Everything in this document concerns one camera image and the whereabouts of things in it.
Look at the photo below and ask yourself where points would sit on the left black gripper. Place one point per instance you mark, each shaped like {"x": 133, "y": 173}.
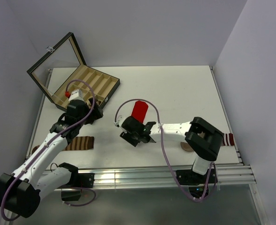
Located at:
{"x": 96, "y": 113}

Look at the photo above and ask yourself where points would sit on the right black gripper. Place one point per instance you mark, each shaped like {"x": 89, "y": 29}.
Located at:
{"x": 126, "y": 135}

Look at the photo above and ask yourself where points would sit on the red christmas sock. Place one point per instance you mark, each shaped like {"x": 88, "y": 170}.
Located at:
{"x": 139, "y": 111}

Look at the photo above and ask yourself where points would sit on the black compartment display box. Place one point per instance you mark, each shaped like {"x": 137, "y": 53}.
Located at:
{"x": 63, "y": 68}

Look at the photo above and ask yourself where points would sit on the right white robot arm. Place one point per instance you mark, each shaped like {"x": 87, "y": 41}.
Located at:
{"x": 201, "y": 136}

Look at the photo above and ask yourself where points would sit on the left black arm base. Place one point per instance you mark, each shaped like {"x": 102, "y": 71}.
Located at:
{"x": 83, "y": 180}

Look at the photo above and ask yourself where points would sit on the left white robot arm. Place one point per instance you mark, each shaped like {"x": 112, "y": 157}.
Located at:
{"x": 22, "y": 191}

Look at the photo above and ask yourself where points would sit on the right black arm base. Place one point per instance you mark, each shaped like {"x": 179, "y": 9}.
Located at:
{"x": 196, "y": 182}

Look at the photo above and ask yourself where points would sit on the brown striped sock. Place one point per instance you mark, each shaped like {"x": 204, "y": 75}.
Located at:
{"x": 80, "y": 143}

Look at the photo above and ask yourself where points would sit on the tan sock maroon stripes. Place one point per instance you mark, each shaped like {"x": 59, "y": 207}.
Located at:
{"x": 228, "y": 140}

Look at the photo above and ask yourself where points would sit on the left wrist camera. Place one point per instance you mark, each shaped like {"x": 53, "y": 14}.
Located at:
{"x": 76, "y": 95}

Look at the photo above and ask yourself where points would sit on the aluminium frame rail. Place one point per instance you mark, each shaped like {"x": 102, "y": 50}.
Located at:
{"x": 144, "y": 177}

